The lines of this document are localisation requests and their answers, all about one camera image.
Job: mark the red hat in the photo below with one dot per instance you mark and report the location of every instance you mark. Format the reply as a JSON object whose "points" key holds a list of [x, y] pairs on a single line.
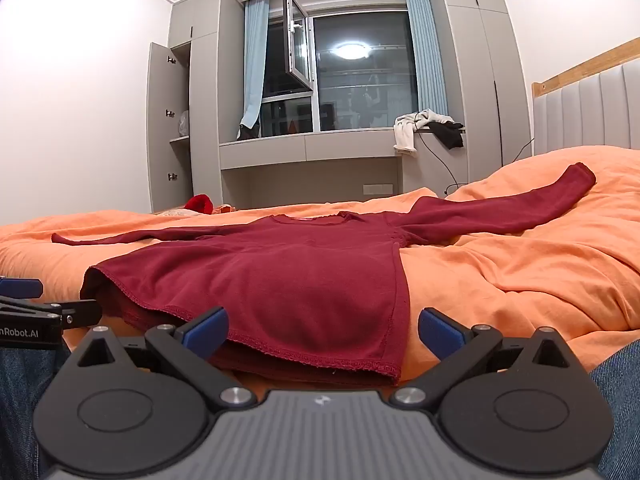
{"points": [[199, 203]]}

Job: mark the light blue curtain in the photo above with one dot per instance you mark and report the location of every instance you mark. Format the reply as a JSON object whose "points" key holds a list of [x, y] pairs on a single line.
{"points": [[254, 65], [425, 50]]}

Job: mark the clear plastic bag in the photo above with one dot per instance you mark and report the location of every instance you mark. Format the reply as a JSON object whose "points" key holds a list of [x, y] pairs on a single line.
{"points": [[183, 123]]}

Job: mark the grey wardrobe with open door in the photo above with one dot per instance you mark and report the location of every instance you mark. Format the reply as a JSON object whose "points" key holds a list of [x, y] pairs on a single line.
{"points": [[202, 110]]}

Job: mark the wooden bed frame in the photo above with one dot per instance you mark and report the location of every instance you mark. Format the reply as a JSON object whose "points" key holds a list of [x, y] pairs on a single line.
{"points": [[585, 67]]}

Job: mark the grey tall wardrobe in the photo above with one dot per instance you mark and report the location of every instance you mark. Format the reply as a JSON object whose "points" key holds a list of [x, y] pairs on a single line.
{"points": [[475, 85]]}

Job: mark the grey padded headboard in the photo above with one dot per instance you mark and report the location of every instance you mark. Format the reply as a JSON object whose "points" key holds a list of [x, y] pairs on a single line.
{"points": [[585, 115]]}

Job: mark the pale orange cloth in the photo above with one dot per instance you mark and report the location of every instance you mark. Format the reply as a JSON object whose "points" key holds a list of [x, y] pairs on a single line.
{"points": [[223, 208]]}

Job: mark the window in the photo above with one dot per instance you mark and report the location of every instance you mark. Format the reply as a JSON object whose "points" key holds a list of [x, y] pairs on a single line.
{"points": [[360, 75]]}

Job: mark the white cloth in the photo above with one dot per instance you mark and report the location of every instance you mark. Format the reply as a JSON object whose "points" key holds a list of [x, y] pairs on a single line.
{"points": [[406, 132]]}

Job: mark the orange blanket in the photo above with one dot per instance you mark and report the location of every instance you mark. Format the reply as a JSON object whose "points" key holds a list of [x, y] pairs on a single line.
{"points": [[500, 285]]}

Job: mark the grey window seat unit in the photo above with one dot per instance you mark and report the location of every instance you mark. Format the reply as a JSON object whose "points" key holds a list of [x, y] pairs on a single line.
{"points": [[310, 150]]}

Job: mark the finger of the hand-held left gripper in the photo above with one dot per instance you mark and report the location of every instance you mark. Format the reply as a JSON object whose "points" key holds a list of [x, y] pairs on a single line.
{"points": [[20, 288], [80, 311]]}

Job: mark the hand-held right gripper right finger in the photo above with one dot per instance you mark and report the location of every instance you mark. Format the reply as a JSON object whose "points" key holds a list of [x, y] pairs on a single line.
{"points": [[440, 332]]}

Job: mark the black cloth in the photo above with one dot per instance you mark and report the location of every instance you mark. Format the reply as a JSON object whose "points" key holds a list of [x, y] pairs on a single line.
{"points": [[450, 135]]}

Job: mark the white wall socket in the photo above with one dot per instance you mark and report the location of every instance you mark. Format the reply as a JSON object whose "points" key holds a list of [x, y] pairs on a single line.
{"points": [[378, 189]]}

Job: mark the blue jeans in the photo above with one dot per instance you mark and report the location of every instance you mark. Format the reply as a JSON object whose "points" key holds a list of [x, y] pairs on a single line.
{"points": [[20, 410]]}

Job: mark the dark object on sill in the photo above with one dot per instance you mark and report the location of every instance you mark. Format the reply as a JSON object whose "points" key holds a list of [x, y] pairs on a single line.
{"points": [[248, 132]]}

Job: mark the dark red long-sleeve shirt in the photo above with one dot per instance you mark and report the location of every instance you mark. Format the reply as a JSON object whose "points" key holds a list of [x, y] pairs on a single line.
{"points": [[300, 270]]}

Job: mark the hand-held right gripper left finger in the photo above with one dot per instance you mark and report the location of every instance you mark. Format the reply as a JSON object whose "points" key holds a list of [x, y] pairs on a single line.
{"points": [[207, 331]]}

